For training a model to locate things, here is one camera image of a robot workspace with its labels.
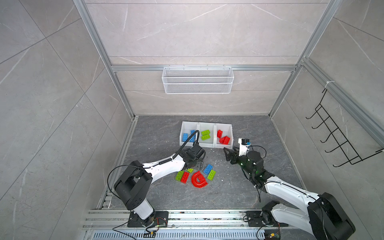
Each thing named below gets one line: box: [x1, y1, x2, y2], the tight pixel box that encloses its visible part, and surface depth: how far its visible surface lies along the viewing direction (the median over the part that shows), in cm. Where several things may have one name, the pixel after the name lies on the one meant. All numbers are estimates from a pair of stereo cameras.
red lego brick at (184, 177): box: [180, 171, 190, 184], surface depth 88 cm
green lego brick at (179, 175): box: [175, 170, 185, 182], surface depth 88 cm
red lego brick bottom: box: [223, 135, 230, 145], surface depth 103 cm
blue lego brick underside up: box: [203, 163, 214, 175], surface depth 92 cm
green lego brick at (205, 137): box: [201, 134, 211, 141], surface depth 109 cm
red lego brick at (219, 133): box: [217, 129, 223, 139], surface depth 107 cm
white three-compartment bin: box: [179, 121, 234, 149], surface depth 106 cm
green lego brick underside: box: [207, 169, 217, 181], surface depth 90 cm
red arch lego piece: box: [191, 170, 208, 189], surface depth 87 cm
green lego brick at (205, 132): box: [201, 129, 211, 136], surface depth 109 cm
